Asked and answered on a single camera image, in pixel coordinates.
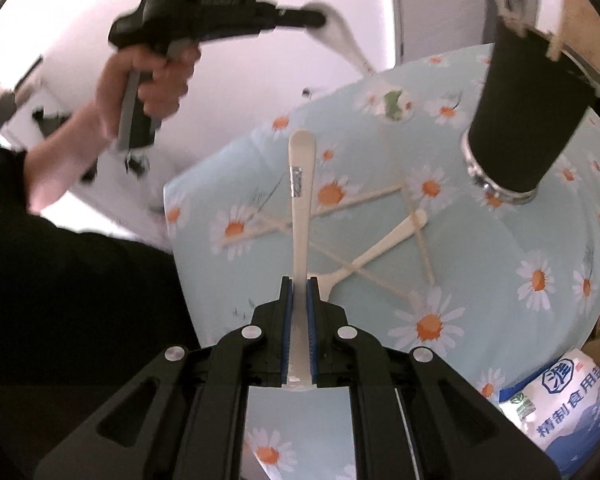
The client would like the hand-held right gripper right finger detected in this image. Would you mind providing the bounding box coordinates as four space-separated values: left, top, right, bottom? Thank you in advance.
307 276 561 480

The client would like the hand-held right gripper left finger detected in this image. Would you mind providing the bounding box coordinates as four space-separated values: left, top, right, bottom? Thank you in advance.
30 276 293 480

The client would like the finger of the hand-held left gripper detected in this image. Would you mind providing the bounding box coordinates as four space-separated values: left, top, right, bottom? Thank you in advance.
275 2 328 31

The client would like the white ceramic spoon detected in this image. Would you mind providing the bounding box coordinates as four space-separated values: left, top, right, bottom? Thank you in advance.
302 2 381 78

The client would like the plain cream plastic spoon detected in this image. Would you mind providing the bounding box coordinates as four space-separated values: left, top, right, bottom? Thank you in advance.
307 210 428 306

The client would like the pile of wooden chopsticks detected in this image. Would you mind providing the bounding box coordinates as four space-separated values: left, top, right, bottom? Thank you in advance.
220 0 571 306

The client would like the cream spoon with grey tape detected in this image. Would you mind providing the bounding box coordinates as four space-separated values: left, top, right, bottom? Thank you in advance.
280 130 326 391

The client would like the black cylindrical utensil holder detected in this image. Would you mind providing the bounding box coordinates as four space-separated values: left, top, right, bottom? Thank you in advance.
460 25 600 206

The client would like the person's left forearm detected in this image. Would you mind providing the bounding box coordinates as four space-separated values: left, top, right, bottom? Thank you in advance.
25 102 108 216

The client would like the person's left hand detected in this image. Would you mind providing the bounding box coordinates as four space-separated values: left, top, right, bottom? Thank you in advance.
95 45 202 138

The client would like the grey door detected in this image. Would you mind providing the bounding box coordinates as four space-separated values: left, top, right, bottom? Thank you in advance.
392 0 546 63

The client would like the daisy print blue tablecloth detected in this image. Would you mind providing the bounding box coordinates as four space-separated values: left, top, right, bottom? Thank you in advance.
162 42 600 480

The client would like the person's black shirt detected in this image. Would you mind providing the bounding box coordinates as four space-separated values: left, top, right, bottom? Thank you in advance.
0 145 203 480

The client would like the white and blue salt bag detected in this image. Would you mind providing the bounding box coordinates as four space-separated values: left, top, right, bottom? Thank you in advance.
497 347 600 476

